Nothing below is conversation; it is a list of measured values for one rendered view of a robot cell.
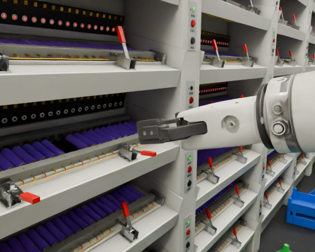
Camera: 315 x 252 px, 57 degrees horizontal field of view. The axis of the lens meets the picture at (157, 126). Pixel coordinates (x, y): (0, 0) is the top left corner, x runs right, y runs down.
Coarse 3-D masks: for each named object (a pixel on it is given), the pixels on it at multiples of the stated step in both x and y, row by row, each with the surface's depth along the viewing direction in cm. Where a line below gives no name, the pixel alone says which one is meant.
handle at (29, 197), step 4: (12, 184) 44; (8, 188) 44; (12, 188) 45; (12, 192) 44; (16, 192) 43; (20, 192) 43; (24, 192) 43; (28, 192) 42; (20, 196) 42; (24, 196) 41; (28, 196) 41; (32, 196) 41; (36, 196) 41; (24, 200) 41; (28, 200) 41; (32, 200) 40; (36, 200) 40
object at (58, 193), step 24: (48, 120) 66; (72, 120) 71; (168, 144) 78; (96, 168) 59; (120, 168) 61; (144, 168) 69; (48, 192) 49; (72, 192) 52; (96, 192) 58; (0, 216) 42; (24, 216) 46; (48, 216) 50
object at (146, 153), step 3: (129, 147) 65; (129, 150) 65; (132, 150) 65; (135, 150) 65; (138, 150) 64; (144, 150) 63; (138, 153) 63; (141, 153) 63; (144, 153) 62; (147, 153) 61; (150, 153) 61; (153, 153) 61
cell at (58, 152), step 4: (44, 140) 61; (44, 144) 60; (48, 144) 60; (52, 144) 60; (48, 148) 60; (52, 148) 59; (56, 148) 59; (56, 152) 58; (60, 152) 58; (64, 152) 59
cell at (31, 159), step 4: (12, 148) 56; (16, 148) 56; (20, 148) 56; (16, 152) 55; (20, 152) 55; (24, 152) 55; (20, 156) 55; (24, 156) 54; (28, 156) 54; (24, 160) 54; (28, 160) 53; (32, 160) 54; (36, 160) 54
